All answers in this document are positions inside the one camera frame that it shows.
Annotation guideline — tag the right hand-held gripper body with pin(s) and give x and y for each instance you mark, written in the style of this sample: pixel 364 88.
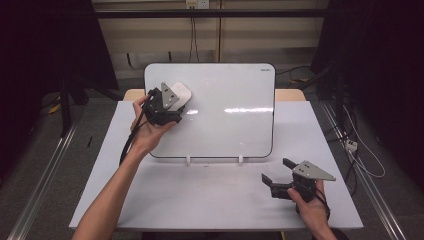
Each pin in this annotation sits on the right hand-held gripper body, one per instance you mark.
pixel 308 171

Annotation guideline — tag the person's right hand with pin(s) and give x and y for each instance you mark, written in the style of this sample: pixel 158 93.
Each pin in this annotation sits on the person's right hand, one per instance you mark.
pixel 313 211

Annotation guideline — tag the black metal stand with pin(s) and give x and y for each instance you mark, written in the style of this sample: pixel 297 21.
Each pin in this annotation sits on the black metal stand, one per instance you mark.
pixel 65 110

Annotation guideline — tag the white wall socket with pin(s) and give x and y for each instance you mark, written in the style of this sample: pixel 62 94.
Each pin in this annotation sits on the white wall socket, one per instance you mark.
pixel 197 3

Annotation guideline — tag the person's left hand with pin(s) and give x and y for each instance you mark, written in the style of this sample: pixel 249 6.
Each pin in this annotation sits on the person's left hand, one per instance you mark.
pixel 146 136

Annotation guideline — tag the thin vertical wall pipe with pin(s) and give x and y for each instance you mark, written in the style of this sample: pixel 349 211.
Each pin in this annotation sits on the thin vertical wall pipe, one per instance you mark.
pixel 219 33

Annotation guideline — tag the white whiteboard stand clip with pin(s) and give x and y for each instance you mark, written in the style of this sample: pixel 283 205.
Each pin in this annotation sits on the white whiteboard stand clip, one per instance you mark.
pixel 188 160
pixel 241 159

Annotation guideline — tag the white whiteboard with black rim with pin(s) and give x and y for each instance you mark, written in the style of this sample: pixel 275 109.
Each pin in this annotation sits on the white whiteboard with black rim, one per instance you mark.
pixel 226 130

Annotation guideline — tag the black curtain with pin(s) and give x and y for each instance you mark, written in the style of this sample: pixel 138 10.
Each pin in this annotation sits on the black curtain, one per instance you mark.
pixel 383 66
pixel 40 50

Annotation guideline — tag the metal floor rail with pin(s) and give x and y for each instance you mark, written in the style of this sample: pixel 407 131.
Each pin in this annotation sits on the metal floor rail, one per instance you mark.
pixel 40 181
pixel 373 196

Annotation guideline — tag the white whiteboard eraser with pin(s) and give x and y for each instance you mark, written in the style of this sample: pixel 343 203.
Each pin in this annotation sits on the white whiteboard eraser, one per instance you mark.
pixel 183 93

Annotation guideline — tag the wooden table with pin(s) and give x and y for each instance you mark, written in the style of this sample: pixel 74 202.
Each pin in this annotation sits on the wooden table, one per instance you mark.
pixel 290 95

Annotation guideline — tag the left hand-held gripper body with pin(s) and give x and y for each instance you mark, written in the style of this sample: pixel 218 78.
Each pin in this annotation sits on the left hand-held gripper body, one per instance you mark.
pixel 156 106

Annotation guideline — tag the black pen on floor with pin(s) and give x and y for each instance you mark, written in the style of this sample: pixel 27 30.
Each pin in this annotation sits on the black pen on floor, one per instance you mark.
pixel 89 141

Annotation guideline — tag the black horizontal metal bar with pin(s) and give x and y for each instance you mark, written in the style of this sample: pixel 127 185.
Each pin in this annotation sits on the black horizontal metal bar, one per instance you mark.
pixel 233 13

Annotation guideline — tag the white power strip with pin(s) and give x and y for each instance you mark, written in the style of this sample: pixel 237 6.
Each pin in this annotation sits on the white power strip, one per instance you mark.
pixel 351 145

